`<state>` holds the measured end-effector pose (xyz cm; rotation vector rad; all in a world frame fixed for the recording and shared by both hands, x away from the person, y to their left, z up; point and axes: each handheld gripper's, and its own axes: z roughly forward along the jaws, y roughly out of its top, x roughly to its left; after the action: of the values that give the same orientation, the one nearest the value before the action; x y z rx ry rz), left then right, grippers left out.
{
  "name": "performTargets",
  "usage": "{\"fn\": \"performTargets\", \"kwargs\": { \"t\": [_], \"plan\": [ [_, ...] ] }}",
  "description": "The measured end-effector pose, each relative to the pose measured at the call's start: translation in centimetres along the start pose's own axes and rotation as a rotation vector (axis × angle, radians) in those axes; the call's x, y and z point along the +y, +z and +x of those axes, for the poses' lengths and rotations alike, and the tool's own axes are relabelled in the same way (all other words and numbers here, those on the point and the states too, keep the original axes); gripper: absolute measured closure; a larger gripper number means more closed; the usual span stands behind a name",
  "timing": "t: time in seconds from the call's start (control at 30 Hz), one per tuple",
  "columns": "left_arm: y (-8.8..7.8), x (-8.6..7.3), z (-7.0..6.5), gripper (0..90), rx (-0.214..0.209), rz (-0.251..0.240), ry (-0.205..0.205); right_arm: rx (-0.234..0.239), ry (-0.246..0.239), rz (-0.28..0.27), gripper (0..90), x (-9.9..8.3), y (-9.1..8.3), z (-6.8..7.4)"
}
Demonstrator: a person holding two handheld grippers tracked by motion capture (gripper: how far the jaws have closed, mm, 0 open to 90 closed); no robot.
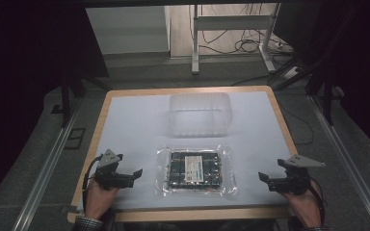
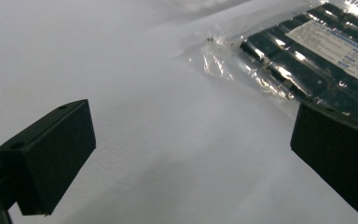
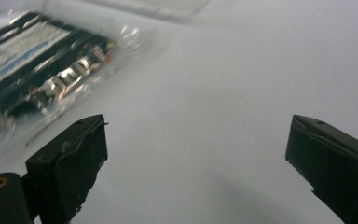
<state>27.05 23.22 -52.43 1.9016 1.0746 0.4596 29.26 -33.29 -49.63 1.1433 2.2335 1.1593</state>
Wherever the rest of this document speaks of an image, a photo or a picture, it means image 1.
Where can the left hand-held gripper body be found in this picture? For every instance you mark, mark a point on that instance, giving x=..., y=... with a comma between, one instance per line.
x=109, y=178

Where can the white power strip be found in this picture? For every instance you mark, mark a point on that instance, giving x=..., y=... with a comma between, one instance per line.
x=292, y=72

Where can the clear plastic container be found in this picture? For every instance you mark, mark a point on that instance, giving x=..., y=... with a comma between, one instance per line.
x=200, y=115

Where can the white metal desk frame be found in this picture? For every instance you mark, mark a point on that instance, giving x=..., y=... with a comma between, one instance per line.
x=231, y=22

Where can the aluminium floor rail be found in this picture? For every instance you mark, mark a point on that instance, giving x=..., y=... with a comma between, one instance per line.
x=45, y=173
x=350, y=163

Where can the dark curtain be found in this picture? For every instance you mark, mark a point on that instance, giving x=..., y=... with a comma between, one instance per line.
x=359, y=64
x=22, y=80

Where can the clear packet of dark squares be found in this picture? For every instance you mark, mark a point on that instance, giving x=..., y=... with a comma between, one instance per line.
x=194, y=170

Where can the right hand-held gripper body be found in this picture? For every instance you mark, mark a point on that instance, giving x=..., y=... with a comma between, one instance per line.
x=297, y=181

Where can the black metal stand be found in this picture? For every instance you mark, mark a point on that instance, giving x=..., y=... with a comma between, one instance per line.
x=65, y=96
x=327, y=93

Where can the person's right hand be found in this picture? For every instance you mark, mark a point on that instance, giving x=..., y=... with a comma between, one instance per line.
x=306, y=208

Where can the black floor socket frame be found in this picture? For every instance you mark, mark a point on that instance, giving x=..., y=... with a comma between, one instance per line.
x=74, y=138

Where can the person's left hand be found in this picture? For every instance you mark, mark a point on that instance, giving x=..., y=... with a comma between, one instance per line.
x=98, y=200

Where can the grey cabinet panel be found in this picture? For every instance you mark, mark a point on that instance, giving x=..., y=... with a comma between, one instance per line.
x=126, y=30

